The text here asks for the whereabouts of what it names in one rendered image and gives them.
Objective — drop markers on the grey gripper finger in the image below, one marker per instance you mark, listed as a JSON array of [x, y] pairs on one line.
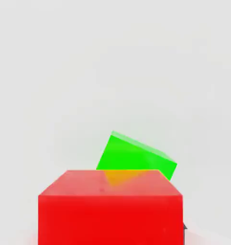
[[189, 237]]

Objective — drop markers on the small red cube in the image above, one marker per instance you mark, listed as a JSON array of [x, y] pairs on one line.
[[110, 218]]

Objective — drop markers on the small green cube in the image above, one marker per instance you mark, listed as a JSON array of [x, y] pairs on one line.
[[134, 155]]

